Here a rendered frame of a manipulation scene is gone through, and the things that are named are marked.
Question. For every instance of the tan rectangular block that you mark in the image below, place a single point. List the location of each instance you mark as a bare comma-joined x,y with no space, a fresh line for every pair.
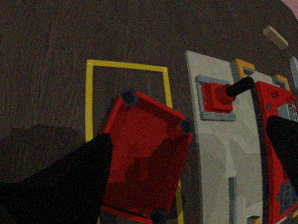
275,38

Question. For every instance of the grey rectangular block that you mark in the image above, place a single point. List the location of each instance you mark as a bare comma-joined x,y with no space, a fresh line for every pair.
294,70

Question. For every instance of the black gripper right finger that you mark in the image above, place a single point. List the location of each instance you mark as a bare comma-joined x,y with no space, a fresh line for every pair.
283,135

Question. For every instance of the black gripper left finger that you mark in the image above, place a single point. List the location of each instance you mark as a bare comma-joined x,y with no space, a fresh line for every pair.
67,192

